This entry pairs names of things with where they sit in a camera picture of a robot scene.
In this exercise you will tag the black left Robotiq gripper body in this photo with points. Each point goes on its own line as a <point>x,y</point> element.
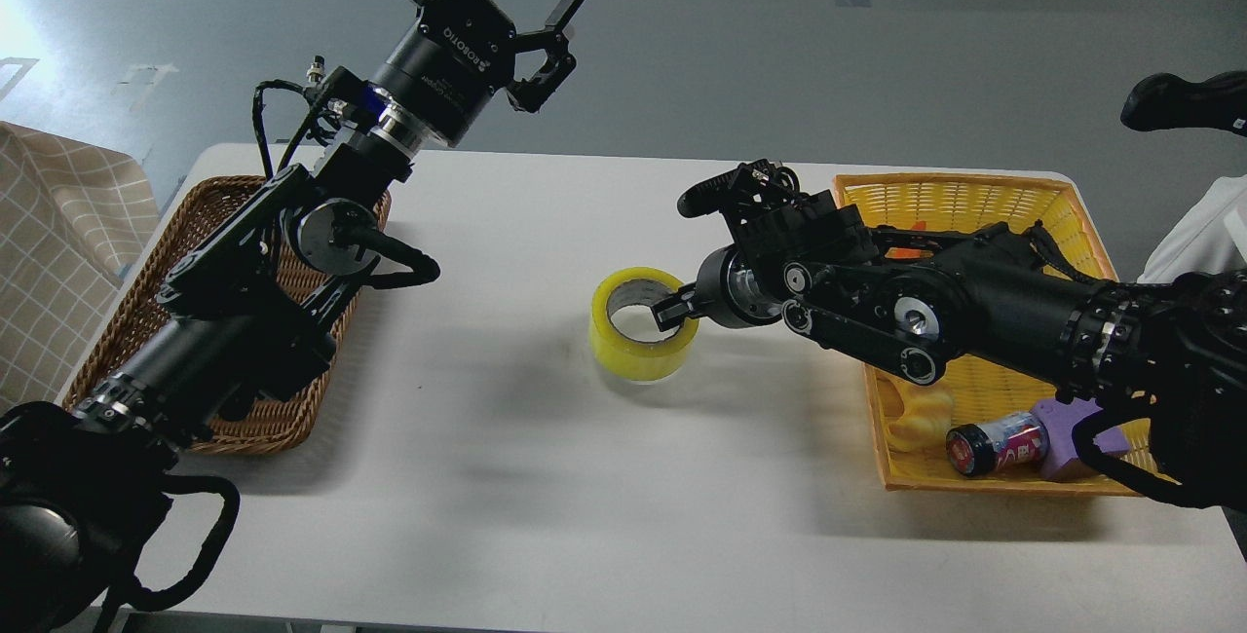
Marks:
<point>449,64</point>

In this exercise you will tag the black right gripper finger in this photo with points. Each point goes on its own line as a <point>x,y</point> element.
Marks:
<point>675,309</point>

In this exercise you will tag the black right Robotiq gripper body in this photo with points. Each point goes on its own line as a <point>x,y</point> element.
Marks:
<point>729,293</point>

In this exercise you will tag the yellow tape roll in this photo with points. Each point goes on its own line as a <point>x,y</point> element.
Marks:
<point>622,355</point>

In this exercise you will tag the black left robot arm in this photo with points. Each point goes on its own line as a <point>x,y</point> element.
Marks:
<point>91,506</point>

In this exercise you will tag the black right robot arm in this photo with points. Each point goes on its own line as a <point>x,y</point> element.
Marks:
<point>1164,363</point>

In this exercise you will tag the orange toy carrot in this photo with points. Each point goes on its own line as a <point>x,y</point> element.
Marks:
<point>907,253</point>

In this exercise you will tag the yellow toy croissant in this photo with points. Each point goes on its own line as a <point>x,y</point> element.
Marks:
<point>915,417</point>

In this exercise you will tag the yellow plastic basket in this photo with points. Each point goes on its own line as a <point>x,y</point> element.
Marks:
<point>979,391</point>

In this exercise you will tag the red black can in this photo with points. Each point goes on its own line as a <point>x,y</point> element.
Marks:
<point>980,448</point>

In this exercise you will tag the purple foam block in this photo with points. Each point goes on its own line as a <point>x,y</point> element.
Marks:
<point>1061,462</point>

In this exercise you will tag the beige checkered cloth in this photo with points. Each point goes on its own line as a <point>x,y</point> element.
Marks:
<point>74,217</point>

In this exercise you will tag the black shoe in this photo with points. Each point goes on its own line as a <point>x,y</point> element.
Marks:
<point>1165,101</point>

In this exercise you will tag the white clothed person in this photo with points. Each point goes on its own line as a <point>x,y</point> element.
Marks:
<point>1210,238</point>

